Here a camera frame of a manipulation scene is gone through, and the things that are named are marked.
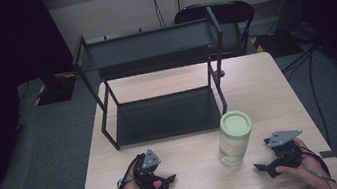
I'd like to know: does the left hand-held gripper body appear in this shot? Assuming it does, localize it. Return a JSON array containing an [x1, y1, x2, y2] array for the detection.
[[129, 146, 166, 189]]

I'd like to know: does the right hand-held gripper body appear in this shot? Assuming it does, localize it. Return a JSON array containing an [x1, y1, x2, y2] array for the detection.
[[261, 126, 309, 175]]

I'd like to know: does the clear jar with green lid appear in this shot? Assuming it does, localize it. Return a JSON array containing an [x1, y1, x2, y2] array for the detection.
[[211, 108, 259, 170]]

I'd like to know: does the black metal two-tier shelf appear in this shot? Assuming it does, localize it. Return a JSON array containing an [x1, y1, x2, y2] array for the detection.
[[65, 4, 239, 156]]

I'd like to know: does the person's right hand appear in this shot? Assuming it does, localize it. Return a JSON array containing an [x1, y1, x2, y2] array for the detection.
[[270, 134, 329, 189]]

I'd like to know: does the grey tape piece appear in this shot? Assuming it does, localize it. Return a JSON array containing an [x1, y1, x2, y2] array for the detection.
[[319, 148, 337, 165]]

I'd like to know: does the black floor base with striped tape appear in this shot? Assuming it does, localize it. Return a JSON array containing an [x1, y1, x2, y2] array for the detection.
[[250, 27, 308, 62]]

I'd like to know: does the black stand base with striped tape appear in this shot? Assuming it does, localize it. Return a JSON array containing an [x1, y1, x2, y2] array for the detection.
[[28, 70, 81, 108]]

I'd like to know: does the black chair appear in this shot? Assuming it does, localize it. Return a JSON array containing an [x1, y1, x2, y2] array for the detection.
[[172, 0, 262, 65]]

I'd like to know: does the right hand-held gripper cable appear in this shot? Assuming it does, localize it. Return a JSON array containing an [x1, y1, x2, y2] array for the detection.
[[299, 142, 337, 189]]

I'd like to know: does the black floor cable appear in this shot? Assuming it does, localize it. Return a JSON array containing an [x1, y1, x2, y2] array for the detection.
[[278, 41, 337, 153]]

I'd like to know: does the black cable from wall outlet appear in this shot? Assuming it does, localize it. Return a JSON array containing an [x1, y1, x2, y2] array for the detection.
[[149, 0, 168, 30]]

